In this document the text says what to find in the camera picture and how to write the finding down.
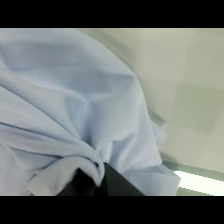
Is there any light blue shirt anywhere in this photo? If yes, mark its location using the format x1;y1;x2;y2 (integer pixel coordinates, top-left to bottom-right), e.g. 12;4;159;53
0;28;182;197

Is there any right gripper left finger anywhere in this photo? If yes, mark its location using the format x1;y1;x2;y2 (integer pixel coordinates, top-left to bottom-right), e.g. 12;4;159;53
56;168;100;197

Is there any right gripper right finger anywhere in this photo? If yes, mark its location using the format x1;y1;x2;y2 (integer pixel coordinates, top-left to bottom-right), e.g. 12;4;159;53
98;161;146;197

